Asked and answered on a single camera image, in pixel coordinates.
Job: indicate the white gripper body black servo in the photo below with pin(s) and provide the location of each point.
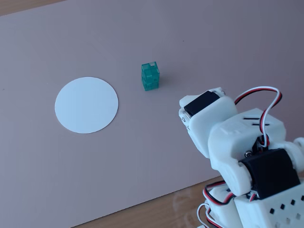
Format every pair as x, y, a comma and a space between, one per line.
212, 107

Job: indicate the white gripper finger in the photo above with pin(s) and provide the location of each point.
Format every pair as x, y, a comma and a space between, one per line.
184, 118

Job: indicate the teal translucent lego brick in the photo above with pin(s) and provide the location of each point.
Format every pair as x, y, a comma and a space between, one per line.
150, 78

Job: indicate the white paper circle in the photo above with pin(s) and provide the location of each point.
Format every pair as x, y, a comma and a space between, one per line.
86, 105

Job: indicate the large pink table mat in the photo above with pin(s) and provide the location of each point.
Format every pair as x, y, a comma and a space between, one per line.
147, 147

